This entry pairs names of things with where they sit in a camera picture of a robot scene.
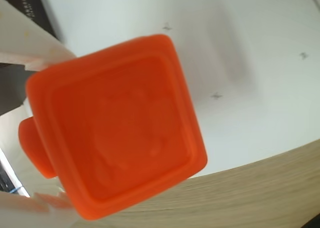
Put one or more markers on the large white paper sheet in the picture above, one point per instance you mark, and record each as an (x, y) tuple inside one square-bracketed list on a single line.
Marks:
[(250, 37)]

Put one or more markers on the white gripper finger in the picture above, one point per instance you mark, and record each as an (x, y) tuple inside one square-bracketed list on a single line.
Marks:
[(25, 213), (30, 42)]

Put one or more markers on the orange cube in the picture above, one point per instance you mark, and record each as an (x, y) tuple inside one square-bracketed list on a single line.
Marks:
[(120, 127)]

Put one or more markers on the dark open box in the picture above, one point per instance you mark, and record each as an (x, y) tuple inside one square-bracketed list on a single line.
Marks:
[(32, 5)]

